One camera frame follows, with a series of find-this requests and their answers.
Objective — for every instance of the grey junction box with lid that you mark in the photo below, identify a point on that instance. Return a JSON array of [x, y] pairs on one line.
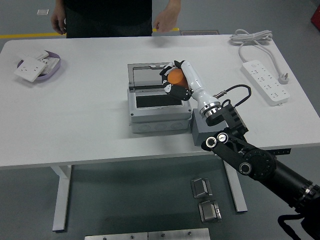
[[157, 115]]

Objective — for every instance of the red box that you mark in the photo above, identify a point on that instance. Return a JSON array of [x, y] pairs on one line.
[[316, 16]]

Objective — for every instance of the white wall switch plate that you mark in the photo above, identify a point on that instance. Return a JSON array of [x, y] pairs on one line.
[[32, 54]]

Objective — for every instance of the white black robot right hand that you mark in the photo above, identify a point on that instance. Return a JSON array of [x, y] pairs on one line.
[[197, 85]]

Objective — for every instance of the black table control panel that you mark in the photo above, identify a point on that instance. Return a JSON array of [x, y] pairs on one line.
[[283, 151]]

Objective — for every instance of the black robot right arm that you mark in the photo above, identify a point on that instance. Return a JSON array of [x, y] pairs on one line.
[[262, 162]]

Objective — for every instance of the small grey floor square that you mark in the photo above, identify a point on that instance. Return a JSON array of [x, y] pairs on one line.
[[42, 12]]

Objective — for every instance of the open metal floor block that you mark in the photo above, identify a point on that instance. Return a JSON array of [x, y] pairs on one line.
[[201, 187]]

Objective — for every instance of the orange cylinder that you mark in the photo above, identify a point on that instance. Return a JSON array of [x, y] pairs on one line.
[[176, 76]]

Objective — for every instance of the purple oval tray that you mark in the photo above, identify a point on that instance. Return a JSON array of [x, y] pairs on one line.
[[48, 76]]

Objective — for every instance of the yellow floor tape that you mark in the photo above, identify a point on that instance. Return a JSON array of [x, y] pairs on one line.
[[30, 36]]

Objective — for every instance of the long metal base plate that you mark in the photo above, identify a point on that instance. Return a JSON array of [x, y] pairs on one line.
[[115, 236]]

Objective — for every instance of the person's right forearm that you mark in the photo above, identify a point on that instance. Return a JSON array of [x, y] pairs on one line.
[[59, 5]]

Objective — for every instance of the grey cube with round hole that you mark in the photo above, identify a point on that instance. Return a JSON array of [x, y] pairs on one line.
[[197, 130]]

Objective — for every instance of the person's left forearm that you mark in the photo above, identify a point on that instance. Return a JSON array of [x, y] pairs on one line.
[[174, 5]]

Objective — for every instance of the closed metal floor block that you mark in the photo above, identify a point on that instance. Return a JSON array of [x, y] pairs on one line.
[[210, 211]]

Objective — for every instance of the person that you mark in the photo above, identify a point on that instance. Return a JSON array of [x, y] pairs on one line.
[[105, 17]]

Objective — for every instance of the large white wall socket plate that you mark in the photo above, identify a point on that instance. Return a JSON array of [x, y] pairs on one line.
[[28, 70]]

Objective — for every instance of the metal base plate with screws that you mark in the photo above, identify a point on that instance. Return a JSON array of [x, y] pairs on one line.
[[177, 235]]

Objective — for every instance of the person's left hand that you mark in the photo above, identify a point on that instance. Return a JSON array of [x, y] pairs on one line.
[[165, 22]]

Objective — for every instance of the small printed socket plate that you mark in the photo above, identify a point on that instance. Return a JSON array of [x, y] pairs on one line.
[[51, 63]]

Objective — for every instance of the brown floor cover plate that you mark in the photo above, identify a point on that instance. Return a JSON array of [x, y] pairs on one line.
[[200, 32]]

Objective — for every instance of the white table leg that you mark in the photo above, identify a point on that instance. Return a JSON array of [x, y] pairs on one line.
[[238, 197], [61, 200]]

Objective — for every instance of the person's right hand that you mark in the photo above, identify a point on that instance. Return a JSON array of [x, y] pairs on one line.
[[58, 22]]

